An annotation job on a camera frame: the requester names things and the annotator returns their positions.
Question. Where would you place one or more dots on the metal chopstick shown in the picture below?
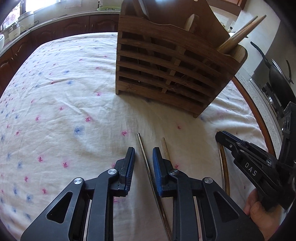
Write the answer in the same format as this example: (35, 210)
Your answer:
(155, 191)

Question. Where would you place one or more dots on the lower wooden cabinets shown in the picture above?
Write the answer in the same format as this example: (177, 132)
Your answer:
(16, 52)

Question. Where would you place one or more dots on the gas stove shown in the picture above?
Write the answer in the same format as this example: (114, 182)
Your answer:
(270, 98)

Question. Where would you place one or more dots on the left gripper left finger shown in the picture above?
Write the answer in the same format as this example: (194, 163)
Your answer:
(84, 209)

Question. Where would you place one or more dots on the right hand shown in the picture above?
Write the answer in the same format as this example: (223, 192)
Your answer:
(267, 222)

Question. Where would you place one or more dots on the floral white tablecloth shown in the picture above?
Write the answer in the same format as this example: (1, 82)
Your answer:
(61, 119)

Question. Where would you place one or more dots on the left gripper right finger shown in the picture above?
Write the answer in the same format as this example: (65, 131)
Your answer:
(201, 208)

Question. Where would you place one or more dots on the dark brown chopstick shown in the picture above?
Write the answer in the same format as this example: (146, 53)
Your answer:
(224, 169)

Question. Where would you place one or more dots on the white pot cooker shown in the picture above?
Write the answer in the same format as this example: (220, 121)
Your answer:
(26, 20)

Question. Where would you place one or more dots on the brown wooden chopstick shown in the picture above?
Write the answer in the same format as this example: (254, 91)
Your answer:
(165, 149)

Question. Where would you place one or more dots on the green basin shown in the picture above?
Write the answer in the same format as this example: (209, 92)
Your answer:
(109, 8)

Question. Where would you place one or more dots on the black wok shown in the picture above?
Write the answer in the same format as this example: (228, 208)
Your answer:
(278, 81)

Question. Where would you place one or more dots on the wooden utensil holder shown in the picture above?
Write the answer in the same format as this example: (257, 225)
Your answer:
(168, 51)

